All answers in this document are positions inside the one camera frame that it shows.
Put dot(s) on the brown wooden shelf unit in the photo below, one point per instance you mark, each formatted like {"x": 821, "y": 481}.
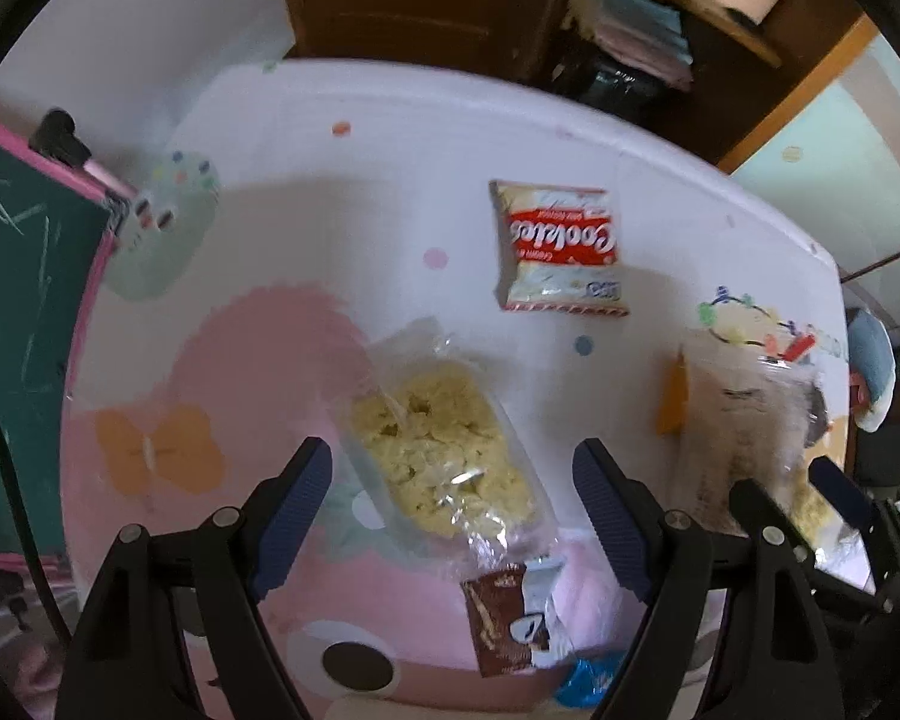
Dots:
{"x": 810, "y": 37}

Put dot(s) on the shiny blue snack packet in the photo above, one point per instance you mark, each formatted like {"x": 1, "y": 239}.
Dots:
{"x": 589, "y": 682}

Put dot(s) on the brown wooden door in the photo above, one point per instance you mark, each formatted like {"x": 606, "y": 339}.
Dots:
{"x": 405, "y": 0}

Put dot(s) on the clear bag of yellow snack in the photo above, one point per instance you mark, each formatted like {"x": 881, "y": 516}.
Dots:
{"x": 435, "y": 450}

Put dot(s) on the stack of folded cloths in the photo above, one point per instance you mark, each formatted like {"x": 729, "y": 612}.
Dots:
{"x": 630, "y": 26}

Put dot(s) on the red white cookie packet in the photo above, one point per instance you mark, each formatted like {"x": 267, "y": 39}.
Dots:
{"x": 562, "y": 240}

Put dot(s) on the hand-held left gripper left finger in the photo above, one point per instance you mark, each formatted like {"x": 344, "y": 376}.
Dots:
{"x": 292, "y": 517}

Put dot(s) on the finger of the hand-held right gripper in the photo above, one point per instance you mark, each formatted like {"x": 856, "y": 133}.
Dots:
{"x": 844, "y": 487}
{"x": 750, "y": 502}

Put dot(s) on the clear orange cake packet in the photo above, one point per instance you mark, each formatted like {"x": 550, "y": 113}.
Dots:
{"x": 735, "y": 420}

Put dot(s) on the cartoon printed tablecloth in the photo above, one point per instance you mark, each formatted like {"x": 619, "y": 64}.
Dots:
{"x": 345, "y": 202}

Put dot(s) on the black bag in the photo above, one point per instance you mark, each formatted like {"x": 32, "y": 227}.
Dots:
{"x": 622, "y": 86}

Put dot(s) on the blue cushion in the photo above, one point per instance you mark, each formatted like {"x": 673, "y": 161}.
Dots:
{"x": 870, "y": 367}

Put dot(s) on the brown snack packet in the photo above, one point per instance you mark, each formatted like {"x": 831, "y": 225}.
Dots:
{"x": 495, "y": 615}

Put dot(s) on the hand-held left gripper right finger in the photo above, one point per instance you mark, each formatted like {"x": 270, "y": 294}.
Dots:
{"x": 611, "y": 517}

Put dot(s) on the green chalkboard with pink frame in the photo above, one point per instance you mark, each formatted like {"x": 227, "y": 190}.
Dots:
{"x": 15, "y": 315}

